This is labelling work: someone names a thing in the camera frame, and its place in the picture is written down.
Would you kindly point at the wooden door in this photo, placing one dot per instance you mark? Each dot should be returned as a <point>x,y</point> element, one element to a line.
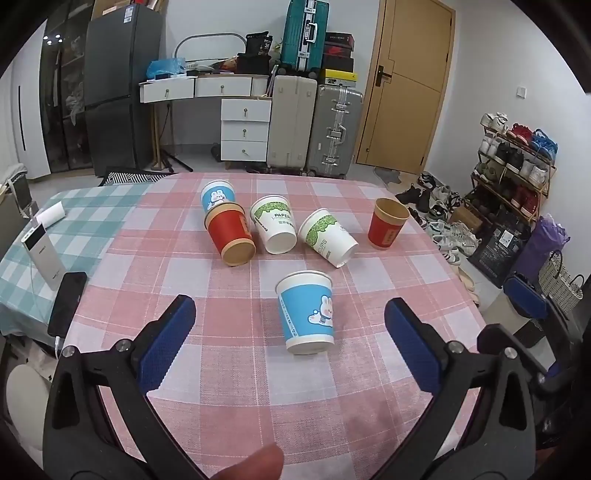
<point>406,83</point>

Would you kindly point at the dark glass cabinet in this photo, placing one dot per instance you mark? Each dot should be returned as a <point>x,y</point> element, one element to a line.
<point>62,92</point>

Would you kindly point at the red paper cup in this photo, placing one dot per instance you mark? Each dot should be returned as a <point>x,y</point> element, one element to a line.
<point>230,235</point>
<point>387,225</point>

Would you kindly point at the grey door mat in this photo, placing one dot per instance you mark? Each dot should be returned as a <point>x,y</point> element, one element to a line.
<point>388,175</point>

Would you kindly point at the green checkered tablecloth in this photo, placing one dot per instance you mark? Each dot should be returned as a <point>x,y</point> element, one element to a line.
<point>92,221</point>

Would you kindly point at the black shopping bag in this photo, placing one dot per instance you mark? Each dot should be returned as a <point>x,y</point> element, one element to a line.
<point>503,244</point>

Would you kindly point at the black refrigerator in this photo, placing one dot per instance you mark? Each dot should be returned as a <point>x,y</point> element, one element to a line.
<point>121,87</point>

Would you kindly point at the pile of shoes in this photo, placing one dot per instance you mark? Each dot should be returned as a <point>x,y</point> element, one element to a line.
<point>438,217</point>

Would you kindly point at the white light switch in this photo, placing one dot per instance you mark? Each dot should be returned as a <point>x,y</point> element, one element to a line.
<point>521,92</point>

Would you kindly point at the silver suitcase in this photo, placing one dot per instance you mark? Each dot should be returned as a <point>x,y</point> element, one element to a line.
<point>334,131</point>

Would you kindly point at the wooden shoe rack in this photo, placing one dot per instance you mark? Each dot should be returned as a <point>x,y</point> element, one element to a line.
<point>512,166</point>

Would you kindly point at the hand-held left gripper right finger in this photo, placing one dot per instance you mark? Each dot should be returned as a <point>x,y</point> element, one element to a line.
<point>412,347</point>

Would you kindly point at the beige slipper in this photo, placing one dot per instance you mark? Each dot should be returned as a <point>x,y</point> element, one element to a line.
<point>467,284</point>

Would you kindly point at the stack of shoe boxes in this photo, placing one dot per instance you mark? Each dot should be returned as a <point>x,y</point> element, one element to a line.
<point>339,53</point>

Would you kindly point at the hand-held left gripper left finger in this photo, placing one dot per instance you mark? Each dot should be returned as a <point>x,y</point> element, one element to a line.
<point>165,344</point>

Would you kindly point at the blue bunny paper cup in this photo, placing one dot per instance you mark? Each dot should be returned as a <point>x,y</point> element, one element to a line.
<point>217,194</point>
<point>307,318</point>

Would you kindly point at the small white box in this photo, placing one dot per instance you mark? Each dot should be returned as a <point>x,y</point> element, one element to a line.
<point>50,214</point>

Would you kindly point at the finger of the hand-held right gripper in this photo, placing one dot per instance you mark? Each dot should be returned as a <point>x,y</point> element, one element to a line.
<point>524,296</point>
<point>556,376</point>

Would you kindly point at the black tripod stand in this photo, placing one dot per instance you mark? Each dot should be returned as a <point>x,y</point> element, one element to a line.
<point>167,159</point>

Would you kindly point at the purple bag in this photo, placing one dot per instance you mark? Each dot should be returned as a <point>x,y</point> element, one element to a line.
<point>545,244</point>

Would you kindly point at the white desk with drawers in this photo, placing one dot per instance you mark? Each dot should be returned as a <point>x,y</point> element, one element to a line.
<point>203,86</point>

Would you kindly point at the blue plastic bag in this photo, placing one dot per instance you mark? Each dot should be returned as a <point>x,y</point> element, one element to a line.
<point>164,67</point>

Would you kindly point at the black white striped mat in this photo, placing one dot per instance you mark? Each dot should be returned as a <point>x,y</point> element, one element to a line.
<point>129,177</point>

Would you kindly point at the black smartphone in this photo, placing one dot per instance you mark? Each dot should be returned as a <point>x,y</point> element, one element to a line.
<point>67,302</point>

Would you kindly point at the teal suitcase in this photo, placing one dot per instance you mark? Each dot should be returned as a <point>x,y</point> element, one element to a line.
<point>304,34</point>

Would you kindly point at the woven basket bag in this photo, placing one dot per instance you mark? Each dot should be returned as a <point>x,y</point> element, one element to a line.
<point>559,280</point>

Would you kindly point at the white drawer unit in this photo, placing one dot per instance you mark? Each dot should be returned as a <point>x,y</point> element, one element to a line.
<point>244,129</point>

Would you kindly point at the white green-print paper cup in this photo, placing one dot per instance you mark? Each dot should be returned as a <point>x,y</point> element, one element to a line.
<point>273,225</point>
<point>327,237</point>

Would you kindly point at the pink checkered tablecloth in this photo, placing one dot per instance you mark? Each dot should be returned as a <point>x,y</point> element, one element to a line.
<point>221,295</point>

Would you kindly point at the beige suitcase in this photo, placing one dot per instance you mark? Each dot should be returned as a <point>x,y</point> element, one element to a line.
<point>291,124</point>

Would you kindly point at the grey arched tube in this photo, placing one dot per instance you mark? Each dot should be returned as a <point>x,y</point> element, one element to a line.
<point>207,39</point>

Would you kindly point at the cardboard box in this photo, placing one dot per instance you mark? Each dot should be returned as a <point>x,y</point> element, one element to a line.
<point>123,7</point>

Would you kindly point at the white power bank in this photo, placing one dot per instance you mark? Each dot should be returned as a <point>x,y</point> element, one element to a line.
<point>42,253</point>

